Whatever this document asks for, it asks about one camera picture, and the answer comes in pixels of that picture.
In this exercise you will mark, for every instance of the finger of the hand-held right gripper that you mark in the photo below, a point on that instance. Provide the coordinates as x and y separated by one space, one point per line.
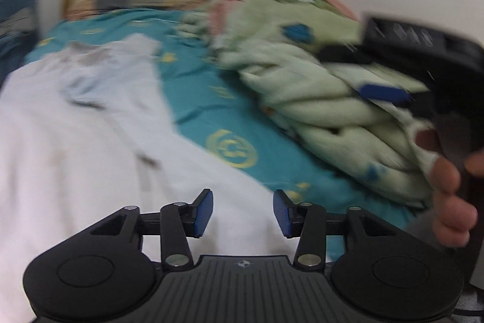
382 93

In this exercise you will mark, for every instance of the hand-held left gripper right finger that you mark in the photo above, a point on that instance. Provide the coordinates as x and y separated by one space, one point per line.
282 214

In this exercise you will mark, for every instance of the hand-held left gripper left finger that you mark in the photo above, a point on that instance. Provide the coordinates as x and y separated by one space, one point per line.
202 214

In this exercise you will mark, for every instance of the white shirt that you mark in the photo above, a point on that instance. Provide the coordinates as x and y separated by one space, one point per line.
75 141

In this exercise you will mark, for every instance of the person's right hand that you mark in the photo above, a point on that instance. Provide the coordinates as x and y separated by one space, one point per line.
450 202

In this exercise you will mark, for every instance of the green printed fleece blanket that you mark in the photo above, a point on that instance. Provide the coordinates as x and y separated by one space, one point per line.
321 118

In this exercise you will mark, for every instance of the teal printed bed sheet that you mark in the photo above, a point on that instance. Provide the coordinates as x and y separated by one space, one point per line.
204 107

